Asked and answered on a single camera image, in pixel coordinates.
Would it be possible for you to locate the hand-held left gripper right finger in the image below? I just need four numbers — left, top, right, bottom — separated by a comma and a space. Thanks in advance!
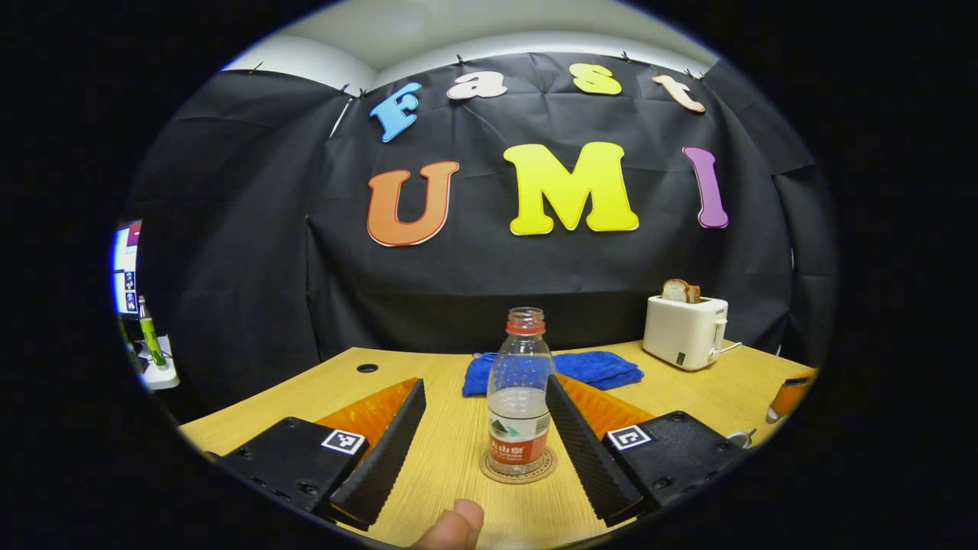
545, 374, 750, 528

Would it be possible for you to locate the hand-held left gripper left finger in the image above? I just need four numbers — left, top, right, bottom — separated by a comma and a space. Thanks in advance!
218, 377, 427, 532

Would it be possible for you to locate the round wooden coaster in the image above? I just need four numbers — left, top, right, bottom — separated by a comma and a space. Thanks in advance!
479, 447, 559, 484

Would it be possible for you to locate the clear plastic water bottle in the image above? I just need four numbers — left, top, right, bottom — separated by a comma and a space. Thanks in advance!
487, 307, 556, 474

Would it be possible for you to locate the green bottle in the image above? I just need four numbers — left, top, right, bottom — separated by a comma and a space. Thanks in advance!
138, 296, 167, 367

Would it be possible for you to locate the blue folded towel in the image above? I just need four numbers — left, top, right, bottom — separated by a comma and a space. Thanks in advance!
462, 351, 645, 397

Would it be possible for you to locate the white toaster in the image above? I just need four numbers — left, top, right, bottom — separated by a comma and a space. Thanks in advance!
643, 295, 729, 371

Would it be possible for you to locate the toasted bread slice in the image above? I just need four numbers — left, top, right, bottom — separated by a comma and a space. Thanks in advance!
661, 278, 701, 305

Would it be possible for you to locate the black backdrop cloth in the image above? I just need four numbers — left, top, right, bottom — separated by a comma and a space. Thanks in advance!
126, 52, 840, 425

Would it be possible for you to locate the computer monitor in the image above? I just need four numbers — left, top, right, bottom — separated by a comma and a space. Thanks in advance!
112, 220, 144, 315

